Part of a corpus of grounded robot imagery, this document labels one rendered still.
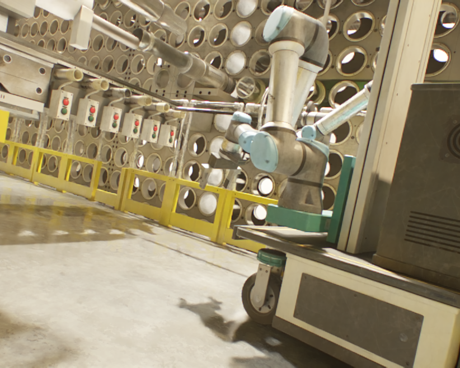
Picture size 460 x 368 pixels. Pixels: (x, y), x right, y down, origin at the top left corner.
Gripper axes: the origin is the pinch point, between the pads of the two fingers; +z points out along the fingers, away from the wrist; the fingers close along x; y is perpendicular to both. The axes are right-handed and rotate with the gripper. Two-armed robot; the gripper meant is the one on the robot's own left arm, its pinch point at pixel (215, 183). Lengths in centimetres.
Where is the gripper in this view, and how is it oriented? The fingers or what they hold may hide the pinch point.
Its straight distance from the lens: 158.0
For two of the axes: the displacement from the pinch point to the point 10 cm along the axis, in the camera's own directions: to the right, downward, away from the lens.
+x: -7.5, 0.2, -6.6
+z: -3.5, 8.4, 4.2
